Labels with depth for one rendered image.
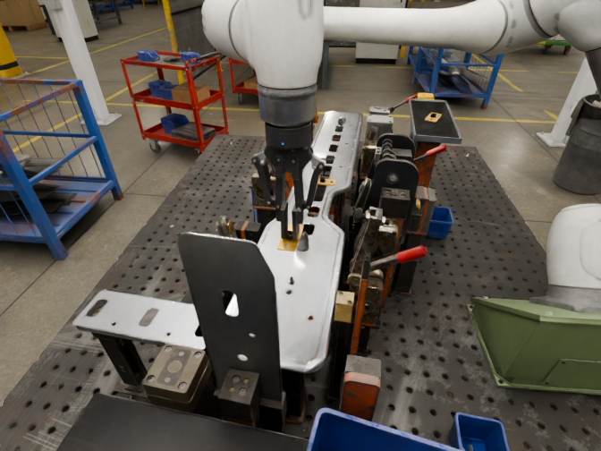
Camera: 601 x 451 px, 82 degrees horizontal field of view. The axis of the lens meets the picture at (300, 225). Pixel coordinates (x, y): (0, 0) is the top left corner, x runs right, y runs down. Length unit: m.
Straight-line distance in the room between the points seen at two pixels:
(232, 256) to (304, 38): 0.29
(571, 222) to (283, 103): 0.85
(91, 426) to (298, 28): 0.63
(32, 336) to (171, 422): 1.83
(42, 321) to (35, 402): 1.30
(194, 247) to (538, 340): 0.80
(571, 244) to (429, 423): 0.58
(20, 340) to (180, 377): 1.85
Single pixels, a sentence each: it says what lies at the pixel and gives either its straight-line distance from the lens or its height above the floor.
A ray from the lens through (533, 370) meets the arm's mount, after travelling 1.09.
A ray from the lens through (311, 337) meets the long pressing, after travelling 0.71.
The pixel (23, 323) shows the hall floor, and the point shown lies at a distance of 2.50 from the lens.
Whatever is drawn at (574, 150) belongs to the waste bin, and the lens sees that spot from 3.71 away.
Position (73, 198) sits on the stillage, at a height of 0.17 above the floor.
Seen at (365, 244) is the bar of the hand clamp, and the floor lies 1.15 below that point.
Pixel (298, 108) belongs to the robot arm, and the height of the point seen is 1.41.
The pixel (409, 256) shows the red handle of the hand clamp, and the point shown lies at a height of 1.13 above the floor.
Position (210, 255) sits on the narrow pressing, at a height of 1.31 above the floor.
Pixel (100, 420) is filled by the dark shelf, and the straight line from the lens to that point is 0.67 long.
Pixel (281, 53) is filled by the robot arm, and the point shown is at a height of 1.48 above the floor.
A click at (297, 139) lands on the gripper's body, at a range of 0.56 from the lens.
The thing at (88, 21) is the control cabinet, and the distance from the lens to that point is 11.46.
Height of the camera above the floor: 1.58
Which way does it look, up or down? 37 degrees down
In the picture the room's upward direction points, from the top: straight up
